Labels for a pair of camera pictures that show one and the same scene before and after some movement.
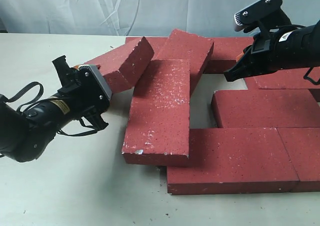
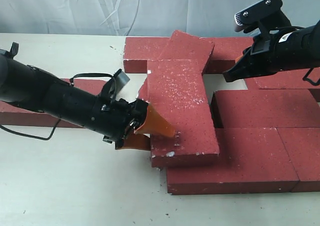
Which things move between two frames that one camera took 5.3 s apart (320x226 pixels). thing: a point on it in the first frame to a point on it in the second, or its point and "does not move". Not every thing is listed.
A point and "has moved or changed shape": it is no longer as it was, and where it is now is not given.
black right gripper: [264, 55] does not move
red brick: [225, 51] does not move
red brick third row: [267, 108] does not move
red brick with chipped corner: [157, 132] has moved or changed shape
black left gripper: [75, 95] to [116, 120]
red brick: [122, 66] has moved or changed shape
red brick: [302, 145] does not move
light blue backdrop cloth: [144, 11] does not move
